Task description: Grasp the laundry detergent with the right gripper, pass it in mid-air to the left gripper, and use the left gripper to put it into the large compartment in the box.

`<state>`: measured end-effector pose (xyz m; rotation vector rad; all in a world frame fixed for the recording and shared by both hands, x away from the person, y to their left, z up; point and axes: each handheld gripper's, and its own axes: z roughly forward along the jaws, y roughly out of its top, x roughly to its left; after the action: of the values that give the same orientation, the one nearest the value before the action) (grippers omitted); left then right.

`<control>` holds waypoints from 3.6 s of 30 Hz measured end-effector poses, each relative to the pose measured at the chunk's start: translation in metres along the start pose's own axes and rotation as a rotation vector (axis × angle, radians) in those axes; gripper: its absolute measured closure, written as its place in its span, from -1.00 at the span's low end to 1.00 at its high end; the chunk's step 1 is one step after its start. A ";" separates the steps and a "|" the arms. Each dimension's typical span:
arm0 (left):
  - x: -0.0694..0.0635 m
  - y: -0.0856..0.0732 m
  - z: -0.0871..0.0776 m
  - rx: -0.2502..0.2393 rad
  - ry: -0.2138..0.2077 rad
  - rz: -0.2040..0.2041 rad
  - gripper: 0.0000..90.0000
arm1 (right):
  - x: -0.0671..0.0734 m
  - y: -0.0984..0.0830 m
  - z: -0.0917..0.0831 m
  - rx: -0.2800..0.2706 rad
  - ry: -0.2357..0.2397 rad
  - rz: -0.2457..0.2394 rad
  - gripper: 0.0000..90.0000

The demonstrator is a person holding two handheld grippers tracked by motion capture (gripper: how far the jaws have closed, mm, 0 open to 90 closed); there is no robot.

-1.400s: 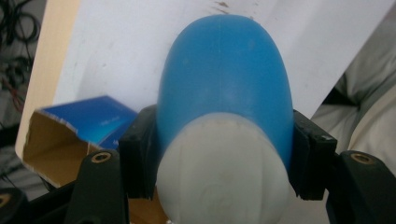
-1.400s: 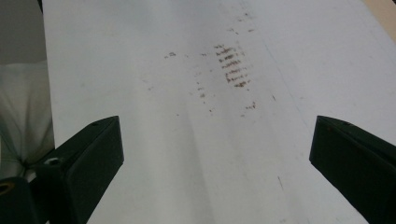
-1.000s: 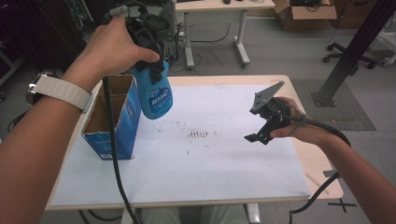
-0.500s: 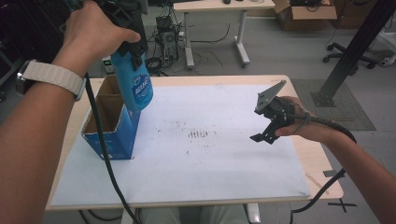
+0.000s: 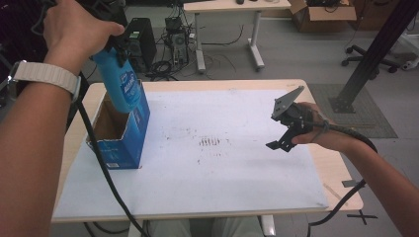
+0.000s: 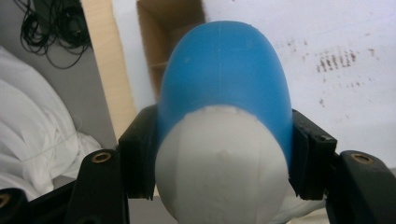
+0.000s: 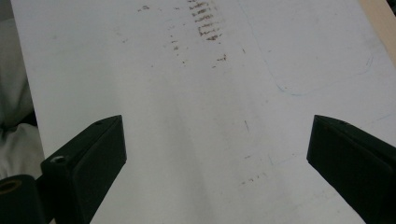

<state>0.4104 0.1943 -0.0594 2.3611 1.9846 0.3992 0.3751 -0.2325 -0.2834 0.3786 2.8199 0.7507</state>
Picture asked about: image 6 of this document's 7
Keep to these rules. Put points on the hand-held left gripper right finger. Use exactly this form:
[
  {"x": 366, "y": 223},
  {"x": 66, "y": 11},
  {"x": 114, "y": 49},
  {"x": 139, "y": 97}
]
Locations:
[{"x": 311, "y": 161}]

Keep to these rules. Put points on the brown cardboard box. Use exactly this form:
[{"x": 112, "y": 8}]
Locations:
[{"x": 162, "y": 37}]

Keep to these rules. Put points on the white crumpled cloth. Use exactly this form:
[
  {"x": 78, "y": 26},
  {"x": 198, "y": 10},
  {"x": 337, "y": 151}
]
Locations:
[{"x": 31, "y": 130}]

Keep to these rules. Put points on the blue bottle with white cap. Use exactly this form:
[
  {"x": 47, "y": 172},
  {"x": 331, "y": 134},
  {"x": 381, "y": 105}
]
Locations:
[{"x": 224, "y": 68}]

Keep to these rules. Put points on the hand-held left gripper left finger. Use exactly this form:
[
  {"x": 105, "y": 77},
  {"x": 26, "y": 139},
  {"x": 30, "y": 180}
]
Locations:
[{"x": 137, "y": 155}]

